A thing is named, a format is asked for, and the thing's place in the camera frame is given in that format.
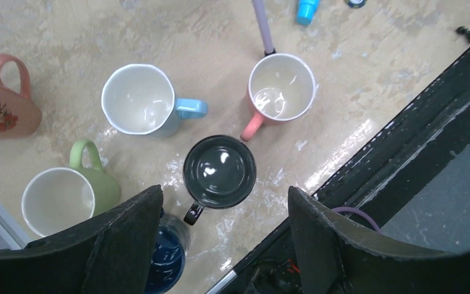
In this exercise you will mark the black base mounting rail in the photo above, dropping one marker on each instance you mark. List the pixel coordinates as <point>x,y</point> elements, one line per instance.
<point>410,182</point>

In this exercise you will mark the light blue mug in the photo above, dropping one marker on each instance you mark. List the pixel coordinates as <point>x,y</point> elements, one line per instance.
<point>139,99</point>

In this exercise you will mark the light green mug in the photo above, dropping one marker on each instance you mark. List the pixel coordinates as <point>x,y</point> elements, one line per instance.
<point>61,197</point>

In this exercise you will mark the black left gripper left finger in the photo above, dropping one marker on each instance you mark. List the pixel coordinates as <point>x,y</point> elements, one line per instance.
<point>108,253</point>

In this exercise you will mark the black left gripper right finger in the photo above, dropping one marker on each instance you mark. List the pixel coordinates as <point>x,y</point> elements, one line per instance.
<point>337,255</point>

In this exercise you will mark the dark grey mug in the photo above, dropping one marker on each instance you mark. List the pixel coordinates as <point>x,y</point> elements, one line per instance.
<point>219,172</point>

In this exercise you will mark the plain pink mug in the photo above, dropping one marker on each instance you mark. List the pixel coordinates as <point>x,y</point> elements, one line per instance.
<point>281,88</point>

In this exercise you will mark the round black token upper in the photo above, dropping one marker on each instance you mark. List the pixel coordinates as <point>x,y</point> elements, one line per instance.
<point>355,4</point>

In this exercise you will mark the lilac music stand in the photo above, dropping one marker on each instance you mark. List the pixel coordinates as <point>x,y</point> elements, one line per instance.
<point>263,24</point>

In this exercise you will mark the textured salmon mug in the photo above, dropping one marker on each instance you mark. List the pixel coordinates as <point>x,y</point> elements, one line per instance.
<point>19,117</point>

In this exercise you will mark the black chess pawn near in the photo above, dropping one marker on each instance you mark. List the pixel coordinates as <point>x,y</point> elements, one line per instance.
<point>463,31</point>

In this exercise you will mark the navy blue mug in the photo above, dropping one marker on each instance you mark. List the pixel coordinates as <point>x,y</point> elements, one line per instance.
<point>168,259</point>

